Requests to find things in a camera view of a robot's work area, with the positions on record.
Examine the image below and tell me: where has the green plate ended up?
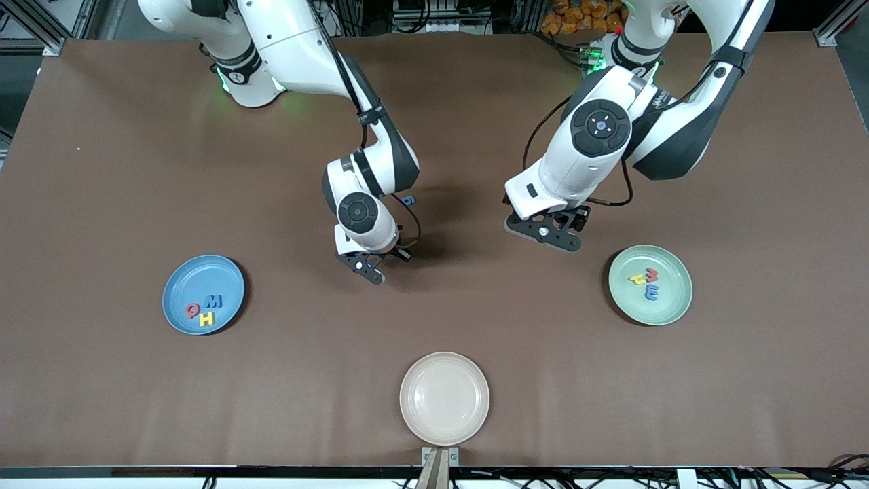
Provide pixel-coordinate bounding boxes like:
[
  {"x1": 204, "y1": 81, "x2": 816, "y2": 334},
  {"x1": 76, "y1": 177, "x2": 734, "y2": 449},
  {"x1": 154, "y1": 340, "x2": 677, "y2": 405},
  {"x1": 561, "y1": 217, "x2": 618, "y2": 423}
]
[{"x1": 608, "y1": 244, "x2": 694, "y2": 327}]

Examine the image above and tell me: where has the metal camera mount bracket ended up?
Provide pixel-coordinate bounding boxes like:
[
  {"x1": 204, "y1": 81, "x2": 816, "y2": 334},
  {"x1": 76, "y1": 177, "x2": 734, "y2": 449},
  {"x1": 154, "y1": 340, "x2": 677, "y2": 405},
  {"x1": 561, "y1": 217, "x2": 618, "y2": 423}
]
[{"x1": 415, "y1": 446, "x2": 460, "y2": 489}]

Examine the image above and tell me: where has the beige plate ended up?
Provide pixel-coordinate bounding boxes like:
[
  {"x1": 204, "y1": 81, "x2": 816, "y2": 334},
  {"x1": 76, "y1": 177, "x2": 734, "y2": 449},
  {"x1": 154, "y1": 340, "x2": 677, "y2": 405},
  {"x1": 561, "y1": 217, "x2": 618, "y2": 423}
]
[{"x1": 399, "y1": 351, "x2": 491, "y2": 448}]

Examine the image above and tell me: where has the brown table mat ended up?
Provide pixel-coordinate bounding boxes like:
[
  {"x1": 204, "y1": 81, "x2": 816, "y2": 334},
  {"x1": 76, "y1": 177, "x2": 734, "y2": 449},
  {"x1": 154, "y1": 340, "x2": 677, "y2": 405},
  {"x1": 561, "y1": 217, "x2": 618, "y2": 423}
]
[{"x1": 0, "y1": 33, "x2": 869, "y2": 469}]

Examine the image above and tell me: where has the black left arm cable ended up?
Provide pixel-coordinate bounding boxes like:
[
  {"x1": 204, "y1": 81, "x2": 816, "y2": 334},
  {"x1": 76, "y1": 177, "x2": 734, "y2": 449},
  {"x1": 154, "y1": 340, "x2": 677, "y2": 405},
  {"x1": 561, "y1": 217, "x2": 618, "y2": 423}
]
[{"x1": 521, "y1": 0, "x2": 758, "y2": 207}]

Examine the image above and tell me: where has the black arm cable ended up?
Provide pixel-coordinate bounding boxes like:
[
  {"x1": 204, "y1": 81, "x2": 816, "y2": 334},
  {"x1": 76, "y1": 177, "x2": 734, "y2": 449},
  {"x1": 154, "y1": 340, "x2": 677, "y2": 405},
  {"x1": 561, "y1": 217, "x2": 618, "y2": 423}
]
[
  {"x1": 306, "y1": 0, "x2": 422, "y2": 249},
  {"x1": 521, "y1": 0, "x2": 758, "y2": 207}
]

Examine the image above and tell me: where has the black table edge rail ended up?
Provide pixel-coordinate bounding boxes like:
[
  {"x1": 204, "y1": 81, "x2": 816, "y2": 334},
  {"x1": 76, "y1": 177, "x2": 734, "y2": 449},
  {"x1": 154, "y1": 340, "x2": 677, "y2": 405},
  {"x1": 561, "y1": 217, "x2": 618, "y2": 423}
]
[{"x1": 0, "y1": 465, "x2": 869, "y2": 480}]

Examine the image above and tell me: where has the blue plate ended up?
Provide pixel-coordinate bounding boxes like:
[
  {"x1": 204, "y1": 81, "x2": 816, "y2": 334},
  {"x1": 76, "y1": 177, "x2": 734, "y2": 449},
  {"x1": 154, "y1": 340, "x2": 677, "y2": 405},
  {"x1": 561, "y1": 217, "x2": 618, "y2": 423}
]
[{"x1": 162, "y1": 255, "x2": 246, "y2": 336}]

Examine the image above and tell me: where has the aluminium frame profile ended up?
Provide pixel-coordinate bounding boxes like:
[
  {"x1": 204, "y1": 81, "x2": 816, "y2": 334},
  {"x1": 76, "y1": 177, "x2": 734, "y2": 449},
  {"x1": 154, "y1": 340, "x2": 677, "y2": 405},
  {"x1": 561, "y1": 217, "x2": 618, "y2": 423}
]
[
  {"x1": 813, "y1": 0, "x2": 869, "y2": 48},
  {"x1": 14, "y1": 0, "x2": 92, "y2": 56}
]

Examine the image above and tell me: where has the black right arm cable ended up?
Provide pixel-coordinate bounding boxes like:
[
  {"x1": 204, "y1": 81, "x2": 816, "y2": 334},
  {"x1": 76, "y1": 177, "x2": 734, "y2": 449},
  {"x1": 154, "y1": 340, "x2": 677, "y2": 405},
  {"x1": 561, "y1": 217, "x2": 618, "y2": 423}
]
[{"x1": 306, "y1": 0, "x2": 422, "y2": 249}]

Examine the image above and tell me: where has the bag of orange items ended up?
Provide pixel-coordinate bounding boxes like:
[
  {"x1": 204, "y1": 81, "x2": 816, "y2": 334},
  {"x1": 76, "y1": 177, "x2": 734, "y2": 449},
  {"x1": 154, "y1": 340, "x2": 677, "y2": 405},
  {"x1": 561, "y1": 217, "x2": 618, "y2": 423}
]
[{"x1": 541, "y1": 0, "x2": 627, "y2": 36}]

